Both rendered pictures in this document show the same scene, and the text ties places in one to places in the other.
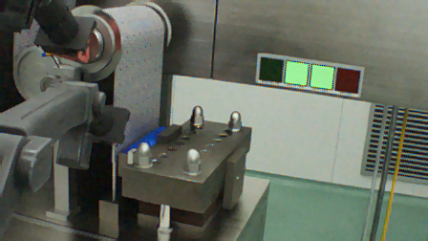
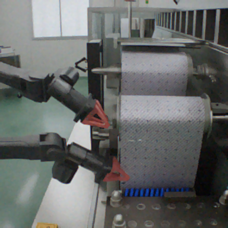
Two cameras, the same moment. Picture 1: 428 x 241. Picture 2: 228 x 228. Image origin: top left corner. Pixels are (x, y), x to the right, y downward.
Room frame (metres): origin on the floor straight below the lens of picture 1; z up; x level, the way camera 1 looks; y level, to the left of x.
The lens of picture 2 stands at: (0.85, -0.41, 1.53)
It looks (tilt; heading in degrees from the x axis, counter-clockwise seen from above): 23 degrees down; 76
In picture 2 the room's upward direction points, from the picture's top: straight up
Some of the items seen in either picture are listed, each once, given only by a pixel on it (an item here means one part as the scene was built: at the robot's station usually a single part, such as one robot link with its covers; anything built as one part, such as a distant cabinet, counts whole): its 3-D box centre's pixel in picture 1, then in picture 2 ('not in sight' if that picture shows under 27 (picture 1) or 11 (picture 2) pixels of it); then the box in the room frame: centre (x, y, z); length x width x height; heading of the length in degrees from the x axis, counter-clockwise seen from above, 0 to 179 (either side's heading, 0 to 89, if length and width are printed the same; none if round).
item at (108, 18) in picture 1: (88, 43); (120, 116); (1.02, 0.26, 1.25); 0.15 x 0.01 x 0.15; 75
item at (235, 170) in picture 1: (236, 178); not in sight; (1.12, -0.05, 0.96); 0.10 x 0.03 x 0.11; 165
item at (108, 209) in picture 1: (137, 186); not in sight; (1.13, 0.16, 0.92); 0.28 x 0.04 x 0.04; 165
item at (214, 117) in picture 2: not in sight; (215, 117); (1.31, 0.18, 1.25); 0.07 x 0.04 x 0.04; 165
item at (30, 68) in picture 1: (69, 65); not in sight; (1.17, 0.34, 1.17); 0.26 x 0.12 x 0.12; 165
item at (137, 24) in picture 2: not in sight; (142, 23); (1.32, 0.92, 1.50); 0.14 x 0.14 x 0.06
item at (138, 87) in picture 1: (139, 104); (159, 167); (1.12, 0.16, 1.11); 0.23 x 0.01 x 0.18; 165
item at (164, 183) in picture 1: (194, 158); (175, 222); (1.13, 0.04, 1.00); 0.40 x 0.16 x 0.06; 165
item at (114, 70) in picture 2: not in sight; (115, 70); (1.07, 0.50, 1.33); 0.06 x 0.06 x 0.06; 75
